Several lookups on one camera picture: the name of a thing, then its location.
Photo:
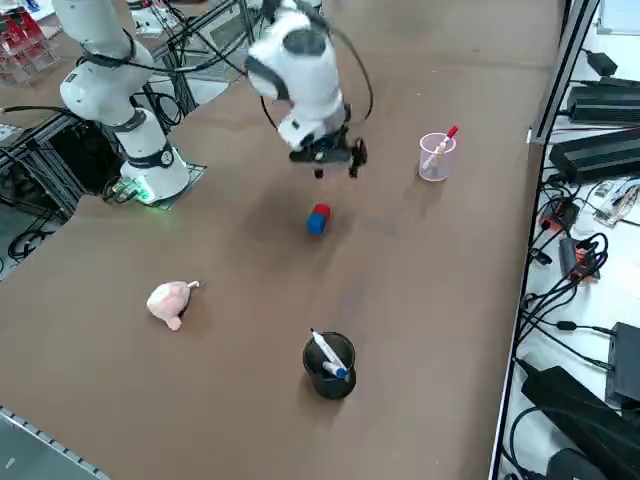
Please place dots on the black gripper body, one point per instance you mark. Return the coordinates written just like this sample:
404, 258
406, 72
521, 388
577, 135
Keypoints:
325, 152

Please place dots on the red magnetic block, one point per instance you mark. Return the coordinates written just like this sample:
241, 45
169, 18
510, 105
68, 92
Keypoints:
323, 210

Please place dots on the blue magnetic block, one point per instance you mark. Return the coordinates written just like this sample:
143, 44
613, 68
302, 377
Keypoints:
315, 227

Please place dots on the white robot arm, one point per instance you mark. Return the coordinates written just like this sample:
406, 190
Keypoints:
310, 75

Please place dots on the pink translucent plastic cup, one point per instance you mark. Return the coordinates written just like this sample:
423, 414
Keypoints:
435, 172

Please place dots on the white marker red cap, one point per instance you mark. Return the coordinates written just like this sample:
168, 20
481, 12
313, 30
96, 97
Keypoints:
452, 132

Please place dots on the pink plush toy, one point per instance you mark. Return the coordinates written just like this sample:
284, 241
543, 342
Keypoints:
167, 300

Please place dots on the white marker blue cap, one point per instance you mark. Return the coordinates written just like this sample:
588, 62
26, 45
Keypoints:
336, 370

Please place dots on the black orange power device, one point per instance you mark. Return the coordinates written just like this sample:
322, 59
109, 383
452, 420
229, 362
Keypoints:
567, 255
562, 212

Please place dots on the black mesh pen cup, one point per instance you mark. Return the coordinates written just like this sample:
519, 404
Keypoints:
330, 387

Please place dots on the large black power brick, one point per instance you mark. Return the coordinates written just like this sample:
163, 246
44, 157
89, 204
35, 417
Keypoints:
605, 105
595, 155

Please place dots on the clear packet with parts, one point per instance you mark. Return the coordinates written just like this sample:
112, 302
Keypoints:
617, 202

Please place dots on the small black power adapter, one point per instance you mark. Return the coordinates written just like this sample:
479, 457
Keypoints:
602, 62

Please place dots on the clear acrylic shelf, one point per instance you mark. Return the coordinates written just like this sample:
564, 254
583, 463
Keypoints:
25, 60

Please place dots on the black box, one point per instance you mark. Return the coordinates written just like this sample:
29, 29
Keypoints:
625, 360

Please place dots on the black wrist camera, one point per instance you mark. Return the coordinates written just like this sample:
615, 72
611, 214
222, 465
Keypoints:
360, 148

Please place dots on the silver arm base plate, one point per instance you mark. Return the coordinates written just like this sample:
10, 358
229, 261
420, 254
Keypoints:
196, 170

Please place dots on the white post foot bracket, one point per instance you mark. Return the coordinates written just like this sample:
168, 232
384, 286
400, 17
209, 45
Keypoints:
539, 136

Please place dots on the aluminium camera post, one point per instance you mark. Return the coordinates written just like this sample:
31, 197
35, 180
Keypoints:
565, 70

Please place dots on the black aluminium frame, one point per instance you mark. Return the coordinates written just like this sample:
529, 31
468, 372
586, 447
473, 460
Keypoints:
75, 155

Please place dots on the grey aluminium rail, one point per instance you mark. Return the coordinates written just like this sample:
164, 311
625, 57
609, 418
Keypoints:
30, 450

